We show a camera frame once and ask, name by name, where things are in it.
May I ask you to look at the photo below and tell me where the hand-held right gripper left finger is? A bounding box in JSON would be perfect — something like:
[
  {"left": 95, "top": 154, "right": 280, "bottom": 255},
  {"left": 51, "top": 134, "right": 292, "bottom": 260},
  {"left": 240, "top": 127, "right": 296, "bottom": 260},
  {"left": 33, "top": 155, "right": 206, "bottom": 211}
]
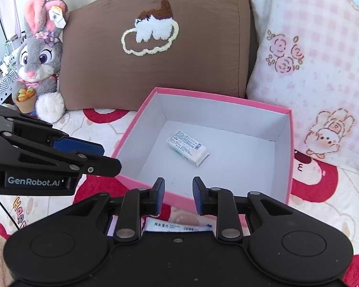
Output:
[{"left": 63, "top": 177, "right": 166, "bottom": 245}]

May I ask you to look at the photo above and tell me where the pink checked bunny pillow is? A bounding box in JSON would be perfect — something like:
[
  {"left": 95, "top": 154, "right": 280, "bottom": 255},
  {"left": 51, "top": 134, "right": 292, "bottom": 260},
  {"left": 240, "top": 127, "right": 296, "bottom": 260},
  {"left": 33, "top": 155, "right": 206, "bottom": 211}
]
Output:
[{"left": 245, "top": 0, "right": 359, "bottom": 177}]

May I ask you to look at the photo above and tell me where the blue wet wipes pack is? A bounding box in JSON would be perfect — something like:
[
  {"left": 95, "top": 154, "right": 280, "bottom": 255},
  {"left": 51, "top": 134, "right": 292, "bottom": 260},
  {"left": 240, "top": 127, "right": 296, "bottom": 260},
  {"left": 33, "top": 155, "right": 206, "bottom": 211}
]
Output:
[{"left": 142, "top": 217, "right": 214, "bottom": 234}]

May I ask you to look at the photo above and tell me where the bear print blanket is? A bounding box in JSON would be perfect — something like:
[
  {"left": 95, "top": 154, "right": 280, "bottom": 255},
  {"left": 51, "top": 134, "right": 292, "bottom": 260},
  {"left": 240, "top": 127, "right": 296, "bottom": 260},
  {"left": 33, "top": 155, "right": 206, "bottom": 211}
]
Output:
[{"left": 0, "top": 105, "right": 359, "bottom": 287}]

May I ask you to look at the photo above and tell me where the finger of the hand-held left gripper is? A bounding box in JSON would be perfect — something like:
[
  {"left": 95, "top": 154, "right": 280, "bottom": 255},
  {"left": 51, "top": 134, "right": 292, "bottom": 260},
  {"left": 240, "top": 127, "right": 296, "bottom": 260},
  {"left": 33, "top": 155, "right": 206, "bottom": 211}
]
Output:
[
  {"left": 3, "top": 133, "right": 122, "bottom": 178},
  {"left": 0, "top": 103, "right": 105, "bottom": 156}
]

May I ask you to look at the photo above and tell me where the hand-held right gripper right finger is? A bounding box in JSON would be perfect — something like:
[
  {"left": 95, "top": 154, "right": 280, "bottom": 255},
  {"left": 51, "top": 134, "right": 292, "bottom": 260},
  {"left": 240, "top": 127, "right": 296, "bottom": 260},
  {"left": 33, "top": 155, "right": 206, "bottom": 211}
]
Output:
[{"left": 192, "top": 176, "right": 294, "bottom": 242}]

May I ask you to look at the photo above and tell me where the grey bunny plush toy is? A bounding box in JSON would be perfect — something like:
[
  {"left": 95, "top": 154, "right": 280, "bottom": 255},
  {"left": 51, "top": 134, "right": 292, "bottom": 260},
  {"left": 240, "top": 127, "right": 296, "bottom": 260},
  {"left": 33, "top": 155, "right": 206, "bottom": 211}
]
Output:
[{"left": 12, "top": 0, "right": 70, "bottom": 124}]

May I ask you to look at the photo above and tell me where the brown embroidered cushion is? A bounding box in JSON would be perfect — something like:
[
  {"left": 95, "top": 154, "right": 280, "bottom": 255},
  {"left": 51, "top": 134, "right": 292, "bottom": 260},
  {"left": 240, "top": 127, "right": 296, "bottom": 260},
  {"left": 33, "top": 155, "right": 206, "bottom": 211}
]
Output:
[{"left": 58, "top": 0, "right": 256, "bottom": 112}]

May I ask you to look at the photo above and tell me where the pink cardboard box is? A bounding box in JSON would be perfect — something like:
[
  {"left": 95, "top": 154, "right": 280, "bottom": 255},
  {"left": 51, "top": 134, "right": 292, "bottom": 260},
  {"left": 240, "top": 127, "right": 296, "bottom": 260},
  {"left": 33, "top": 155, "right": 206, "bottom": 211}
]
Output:
[{"left": 109, "top": 87, "right": 295, "bottom": 231}]

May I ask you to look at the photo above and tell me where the black white patterned cloth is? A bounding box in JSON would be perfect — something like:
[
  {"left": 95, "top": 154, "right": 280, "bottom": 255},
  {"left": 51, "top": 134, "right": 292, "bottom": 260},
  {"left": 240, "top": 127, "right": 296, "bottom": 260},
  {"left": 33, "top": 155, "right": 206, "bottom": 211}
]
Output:
[{"left": 0, "top": 73, "right": 20, "bottom": 104}]

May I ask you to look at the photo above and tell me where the black cable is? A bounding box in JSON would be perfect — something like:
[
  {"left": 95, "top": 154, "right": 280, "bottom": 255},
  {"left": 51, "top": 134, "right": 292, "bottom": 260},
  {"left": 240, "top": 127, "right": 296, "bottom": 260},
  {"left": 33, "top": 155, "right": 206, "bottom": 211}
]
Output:
[{"left": 0, "top": 194, "right": 20, "bottom": 232}]

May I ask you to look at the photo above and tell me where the white tissue pack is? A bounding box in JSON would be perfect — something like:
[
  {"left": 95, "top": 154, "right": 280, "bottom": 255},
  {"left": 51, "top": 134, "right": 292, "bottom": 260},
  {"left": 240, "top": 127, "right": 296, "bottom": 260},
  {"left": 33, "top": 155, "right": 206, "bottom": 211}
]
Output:
[{"left": 166, "top": 130, "right": 210, "bottom": 167}]

